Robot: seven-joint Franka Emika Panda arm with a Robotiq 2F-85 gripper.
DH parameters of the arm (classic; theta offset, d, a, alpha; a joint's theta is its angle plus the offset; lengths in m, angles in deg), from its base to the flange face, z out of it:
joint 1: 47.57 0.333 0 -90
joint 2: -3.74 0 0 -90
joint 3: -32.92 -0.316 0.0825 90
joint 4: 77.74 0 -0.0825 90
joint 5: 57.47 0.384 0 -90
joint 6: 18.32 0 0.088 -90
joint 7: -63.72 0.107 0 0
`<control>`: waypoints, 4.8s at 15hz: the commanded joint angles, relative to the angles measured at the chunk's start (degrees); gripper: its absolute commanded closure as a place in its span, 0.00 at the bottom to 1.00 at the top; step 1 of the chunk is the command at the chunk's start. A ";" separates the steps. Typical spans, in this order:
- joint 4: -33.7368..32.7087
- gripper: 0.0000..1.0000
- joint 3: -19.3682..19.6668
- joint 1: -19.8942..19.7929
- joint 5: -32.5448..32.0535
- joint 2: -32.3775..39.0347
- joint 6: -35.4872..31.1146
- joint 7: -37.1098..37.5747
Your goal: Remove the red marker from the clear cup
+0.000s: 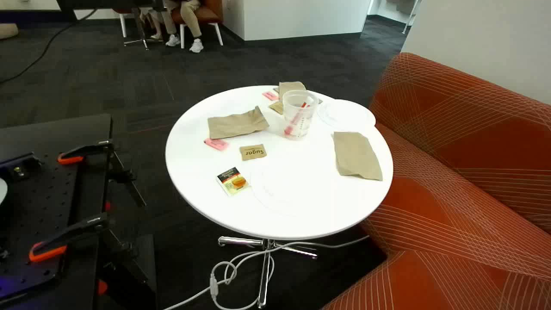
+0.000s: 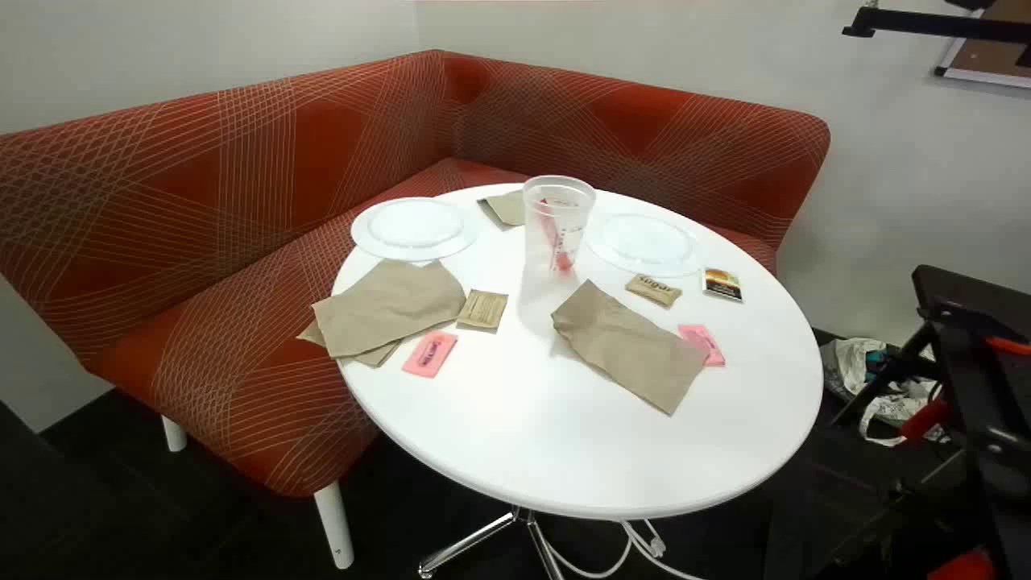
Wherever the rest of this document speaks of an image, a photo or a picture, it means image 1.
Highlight red marker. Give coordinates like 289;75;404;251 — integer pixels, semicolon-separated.
284;103;308;137

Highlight black perforated robot base table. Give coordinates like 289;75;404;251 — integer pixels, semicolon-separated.
0;111;158;310

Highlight brown napkin behind cup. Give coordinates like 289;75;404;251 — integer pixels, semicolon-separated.
270;80;306;115

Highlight clear plastic measuring cup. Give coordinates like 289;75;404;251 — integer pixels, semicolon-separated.
282;89;318;139

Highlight small brown paper packet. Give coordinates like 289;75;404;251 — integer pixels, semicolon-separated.
239;144;266;160

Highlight brown napkin left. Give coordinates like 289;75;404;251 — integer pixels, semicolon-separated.
208;106;268;139

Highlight colourful snack packet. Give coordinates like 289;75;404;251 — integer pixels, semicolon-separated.
217;166;248;194

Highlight round white table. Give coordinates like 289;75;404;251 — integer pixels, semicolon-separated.
165;86;394;241

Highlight pink sweetener packet back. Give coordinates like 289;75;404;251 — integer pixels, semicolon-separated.
261;91;279;101

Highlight brown napkin right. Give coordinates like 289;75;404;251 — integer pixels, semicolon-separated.
332;130;382;180

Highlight clear plastic lid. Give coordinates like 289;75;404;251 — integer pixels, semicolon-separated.
318;99;375;129

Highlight chrome table base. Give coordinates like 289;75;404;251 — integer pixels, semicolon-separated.
208;235;316;310

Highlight upper orange black clamp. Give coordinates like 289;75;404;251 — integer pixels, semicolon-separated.
56;139;146;206

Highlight orange black clamp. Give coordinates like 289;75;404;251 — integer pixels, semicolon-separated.
56;139;146;206
27;211;136;263

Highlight seated person legs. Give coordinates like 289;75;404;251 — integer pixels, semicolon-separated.
146;0;206;55

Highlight lower orange black clamp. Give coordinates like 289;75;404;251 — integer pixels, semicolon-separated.
27;211;136;263

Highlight orange patterned sofa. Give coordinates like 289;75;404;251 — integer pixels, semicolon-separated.
323;53;551;310

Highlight white cable on floor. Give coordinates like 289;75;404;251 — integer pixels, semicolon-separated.
163;232;372;310

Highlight black floor cable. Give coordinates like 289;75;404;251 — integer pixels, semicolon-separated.
0;6;99;86

